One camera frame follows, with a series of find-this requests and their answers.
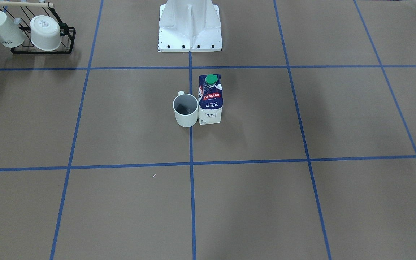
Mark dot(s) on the white mug lower rack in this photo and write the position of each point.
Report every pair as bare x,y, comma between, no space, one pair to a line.
45,33

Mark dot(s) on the white mug upper rack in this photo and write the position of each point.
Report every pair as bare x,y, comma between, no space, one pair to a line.
10,34

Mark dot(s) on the black wire mug rack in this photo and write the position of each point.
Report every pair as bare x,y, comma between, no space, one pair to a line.
28,27

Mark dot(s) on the white HOME mug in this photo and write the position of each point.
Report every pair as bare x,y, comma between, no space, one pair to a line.
185,108

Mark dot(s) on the blue Pascual milk carton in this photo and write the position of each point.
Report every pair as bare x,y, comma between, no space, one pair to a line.
210,99

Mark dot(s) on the white mug rack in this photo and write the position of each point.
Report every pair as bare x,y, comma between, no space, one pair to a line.
45,33
10,34

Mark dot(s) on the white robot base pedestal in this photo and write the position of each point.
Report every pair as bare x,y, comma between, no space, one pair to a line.
189,26

